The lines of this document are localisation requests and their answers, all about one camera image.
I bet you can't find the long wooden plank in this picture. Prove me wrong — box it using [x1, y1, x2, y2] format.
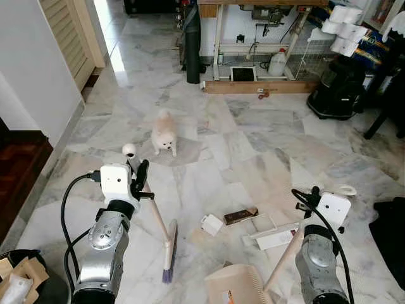
[203, 79, 319, 96]

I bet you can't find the blue and yellow package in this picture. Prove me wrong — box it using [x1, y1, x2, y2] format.
[351, 32, 393, 69]

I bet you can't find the beige broom with purple bristles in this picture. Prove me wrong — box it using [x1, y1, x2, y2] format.
[122, 144, 179, 284]

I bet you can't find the black vacuum cleaner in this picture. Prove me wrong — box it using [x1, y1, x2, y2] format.
[308, 56, 366, 120]

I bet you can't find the black chair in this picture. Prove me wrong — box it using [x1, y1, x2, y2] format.
[364, 13, 405, 140]

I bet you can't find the black bag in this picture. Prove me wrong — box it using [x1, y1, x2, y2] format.
[369, 197, 405, 291]

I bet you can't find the white plastic jug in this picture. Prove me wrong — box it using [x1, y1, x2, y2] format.
[268, 48, 287, 77]

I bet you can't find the white framed tablet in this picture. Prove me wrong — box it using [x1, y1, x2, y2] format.
[229, 65, 258, 83]

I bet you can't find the white wire cage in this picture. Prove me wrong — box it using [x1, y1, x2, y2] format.
[286, 28, 336, 80]

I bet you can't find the black rolled mat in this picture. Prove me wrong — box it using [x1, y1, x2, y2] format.
[184, 3, 203, 84]

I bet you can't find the louvered wooden door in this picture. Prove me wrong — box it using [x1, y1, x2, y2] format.
[39, 0, 106, 91]

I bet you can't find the dark wooden staircase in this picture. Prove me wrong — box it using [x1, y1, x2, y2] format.
[0, 117, 55, 244]

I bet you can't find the white plastic wrapper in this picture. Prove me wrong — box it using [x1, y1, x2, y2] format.
[3, 275, 32, 304]

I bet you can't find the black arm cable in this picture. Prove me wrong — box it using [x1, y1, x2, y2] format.
[61, 170, 103, 282]
[292, 188, 355, 304]

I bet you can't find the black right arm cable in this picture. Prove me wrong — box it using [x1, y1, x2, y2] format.
[292, 188, 355, 304]

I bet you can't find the white printed carton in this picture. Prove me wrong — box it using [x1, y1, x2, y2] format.
[255, 228, 298, 251]

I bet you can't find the white legged wooden table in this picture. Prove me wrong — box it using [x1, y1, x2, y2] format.
[197, 0, 330, 82]

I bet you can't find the white toilet paper pack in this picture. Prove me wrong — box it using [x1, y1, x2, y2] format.
[321, 5, 369, 58]

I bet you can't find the small cream fluffy dog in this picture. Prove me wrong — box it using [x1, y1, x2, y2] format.
[151, 108, 180, 158]

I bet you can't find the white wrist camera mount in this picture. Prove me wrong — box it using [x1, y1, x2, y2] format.
[316, 192, 352, 230]
[100, 163, 135, 205]

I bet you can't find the beige long-handled dustpan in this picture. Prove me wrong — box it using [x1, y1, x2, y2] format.
[204, 184, 357, 304]

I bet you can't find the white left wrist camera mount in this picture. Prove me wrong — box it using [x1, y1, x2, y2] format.
[100, 163, 135, 205]

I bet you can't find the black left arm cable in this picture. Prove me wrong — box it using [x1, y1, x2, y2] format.
[61, 170, 103, 282]

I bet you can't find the pale folded cloth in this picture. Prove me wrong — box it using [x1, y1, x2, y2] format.
[383, 11, 405, 42]

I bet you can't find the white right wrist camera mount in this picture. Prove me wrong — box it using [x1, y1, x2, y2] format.
[316, 192, 352, 230]

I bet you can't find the dark brown flat box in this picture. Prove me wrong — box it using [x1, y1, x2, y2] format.
[223, 207, 259, 226]

